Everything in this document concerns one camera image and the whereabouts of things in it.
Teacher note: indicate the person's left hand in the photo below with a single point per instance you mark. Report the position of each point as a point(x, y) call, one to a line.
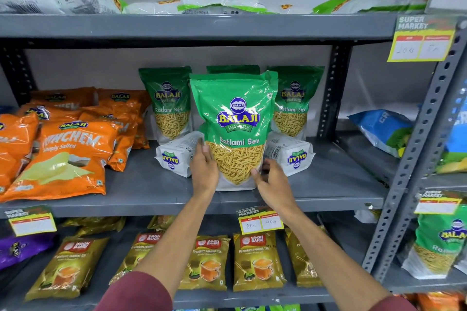
point(204, 176)

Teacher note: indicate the person's right hand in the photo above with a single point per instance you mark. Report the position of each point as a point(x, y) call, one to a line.
point(277, 190)

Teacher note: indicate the person's left thumb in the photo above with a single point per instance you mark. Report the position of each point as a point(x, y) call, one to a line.
point(209, 154)

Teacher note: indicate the person's right thumb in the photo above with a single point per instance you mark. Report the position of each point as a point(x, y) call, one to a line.
point(257, 177)

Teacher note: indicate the green snack pouch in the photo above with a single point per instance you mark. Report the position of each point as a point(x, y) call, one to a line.
point(292, 154)
point(297, 103)
point(167, 103)
point(233, 69)
point(235, 103)
point(437, 245)
point(175, 156)

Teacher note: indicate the person's right forearm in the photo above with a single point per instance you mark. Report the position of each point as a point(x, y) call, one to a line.
point(328, 263)

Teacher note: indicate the person's left forearm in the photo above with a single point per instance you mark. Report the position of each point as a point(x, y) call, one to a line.
point(171, 248)

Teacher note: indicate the yellow price label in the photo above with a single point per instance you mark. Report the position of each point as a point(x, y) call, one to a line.
point(421, 39)
point(31, 222)
point(259, 220)
point(437, 203)

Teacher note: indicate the row of gold tea packets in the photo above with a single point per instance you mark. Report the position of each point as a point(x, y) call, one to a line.
point(257, 263)

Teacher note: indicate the white packet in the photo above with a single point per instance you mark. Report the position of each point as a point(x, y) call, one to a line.
point(368, 214)

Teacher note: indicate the grey metal shelving unit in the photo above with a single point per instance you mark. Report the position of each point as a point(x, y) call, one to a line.
point(419, 146)
point(182, 26)

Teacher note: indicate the green packet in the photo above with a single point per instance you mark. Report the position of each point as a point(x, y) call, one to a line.
point(270, 308)

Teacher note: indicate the blue chip packet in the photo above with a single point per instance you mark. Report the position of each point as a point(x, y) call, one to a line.
point(383, 130)
point(456, 139)

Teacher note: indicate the pile of orange chip packets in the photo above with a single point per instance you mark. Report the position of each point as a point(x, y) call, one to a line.
point(69, 154)

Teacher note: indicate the purple snack packet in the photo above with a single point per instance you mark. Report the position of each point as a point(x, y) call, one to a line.
point(22, 248)

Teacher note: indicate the orange snack packet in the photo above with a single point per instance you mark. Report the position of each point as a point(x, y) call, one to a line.
point(437, 302)

